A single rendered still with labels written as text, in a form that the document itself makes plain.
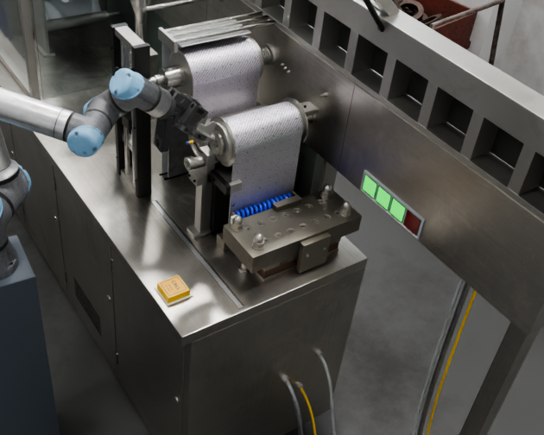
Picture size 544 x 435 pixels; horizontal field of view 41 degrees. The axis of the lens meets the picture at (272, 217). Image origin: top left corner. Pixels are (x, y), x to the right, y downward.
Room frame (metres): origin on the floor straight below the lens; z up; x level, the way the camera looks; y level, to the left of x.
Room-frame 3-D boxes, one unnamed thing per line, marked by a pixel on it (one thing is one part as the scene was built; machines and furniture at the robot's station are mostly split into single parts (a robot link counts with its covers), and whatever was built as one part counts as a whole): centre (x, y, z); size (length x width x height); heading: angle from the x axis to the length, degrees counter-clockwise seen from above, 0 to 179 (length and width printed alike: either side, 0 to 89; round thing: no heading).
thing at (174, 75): (1.89, 0.35, 1.33); 0.06 x 0.06 x 0.06; 39
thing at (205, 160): (1.71, 0.23, 1.05); 0.06 x 0.05 x 0.31; 129
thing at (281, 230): (1.67, -0.07, 1.00); 0.40 x 0.16 x 0.06; 129
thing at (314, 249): (1.61, -0.14, 0.96); 0.10 x 0.03 x 0.11; 129
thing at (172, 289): (1.44, 0.25, 0.91); 0.07 x 0.07 x 0.02; 39
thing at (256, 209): (1.72, 0.02, 1.03); 0.21 x 0.04 x 0.03; 129
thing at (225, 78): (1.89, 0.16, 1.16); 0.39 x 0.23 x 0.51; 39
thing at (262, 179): (1.74, 0.04, 1.11); 0.23 x 0.01 x 0.18; 129
